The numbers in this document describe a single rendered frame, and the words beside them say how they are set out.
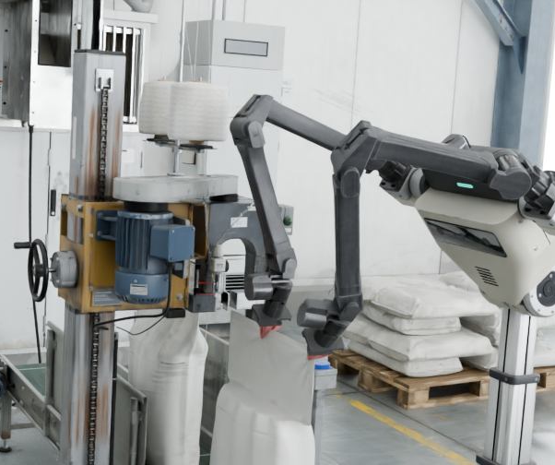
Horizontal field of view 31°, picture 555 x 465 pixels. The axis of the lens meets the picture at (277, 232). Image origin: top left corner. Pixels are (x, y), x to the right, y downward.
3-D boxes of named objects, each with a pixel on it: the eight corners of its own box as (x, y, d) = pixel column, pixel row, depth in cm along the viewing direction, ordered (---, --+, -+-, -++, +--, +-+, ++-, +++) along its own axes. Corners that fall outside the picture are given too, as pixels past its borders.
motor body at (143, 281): (177, 304, 272) (182, 214, 268) (124, 307, 264) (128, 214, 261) (157, 293, 285) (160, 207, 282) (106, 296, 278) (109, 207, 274)
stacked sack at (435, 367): (466, 375, 578) (467, 354, 577) (405, 381, 557) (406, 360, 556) (399, 347, 636) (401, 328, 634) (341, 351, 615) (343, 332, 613)
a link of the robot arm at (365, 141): (356, 132, 210) (347, 110, 218) (334, 185, 217) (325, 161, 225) (538, 174, 223) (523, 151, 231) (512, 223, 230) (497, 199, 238)
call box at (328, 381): (336, 387, 309) (337, 369, 308) (314, 390, 305) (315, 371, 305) (323, 381, 316) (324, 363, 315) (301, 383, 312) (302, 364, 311)
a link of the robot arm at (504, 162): (545, 182, 227) (537, 169, 231) (517, 158, 222) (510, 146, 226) (514, 208, 230) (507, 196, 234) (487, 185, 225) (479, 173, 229)
